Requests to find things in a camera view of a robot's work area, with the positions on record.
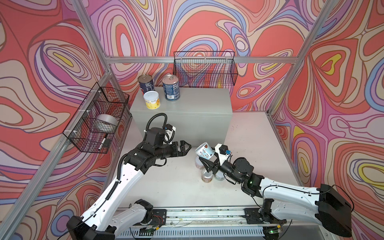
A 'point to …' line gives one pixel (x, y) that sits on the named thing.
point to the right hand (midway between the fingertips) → (205, 155)
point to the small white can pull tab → (198, 163)
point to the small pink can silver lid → (207, 177)
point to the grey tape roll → (106, 123)
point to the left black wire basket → (95, 124)
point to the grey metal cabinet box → (201, 115)
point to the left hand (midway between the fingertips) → (186, 146)
